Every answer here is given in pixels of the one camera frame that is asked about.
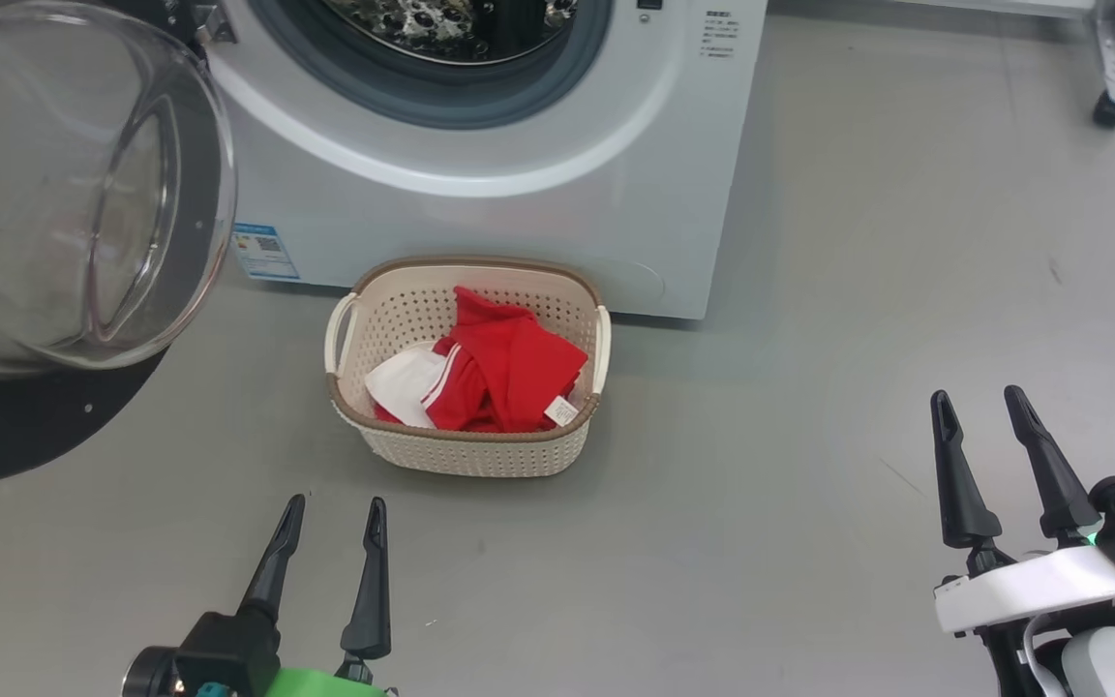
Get blue energy label sticker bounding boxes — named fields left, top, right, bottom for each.
left=231, top=223, right=301, bottom=283

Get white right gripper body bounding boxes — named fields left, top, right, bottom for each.
left=935, top=547, right=1115, bottom=635

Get white partition panel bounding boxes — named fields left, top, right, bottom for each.
left=891, top=0, right=1100, bottom=20

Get cream perforated laundry basket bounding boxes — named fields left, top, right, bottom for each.
left=324, top=256, right=613, bottom=479

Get white front-load washing machine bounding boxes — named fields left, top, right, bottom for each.
left=166, top=0, right=769, bottom=320

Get washing machine door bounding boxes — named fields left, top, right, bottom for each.
left=0, top=0, right=237, bottom=493

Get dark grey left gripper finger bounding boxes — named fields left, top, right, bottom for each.
left=340, top=497, right=393, bottom=661
left=238, top=494, right=307, bottom=625

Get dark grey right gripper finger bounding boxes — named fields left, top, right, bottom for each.
left=1003, top=385, right=1100, bottom=540
left=930, top=389, right=1004, bottom=550

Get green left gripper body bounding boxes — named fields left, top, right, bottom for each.
left=262, top=656, right=400, bottom=697

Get red and white garment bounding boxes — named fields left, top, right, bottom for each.
left=365, top=287, right=589, bottom=434

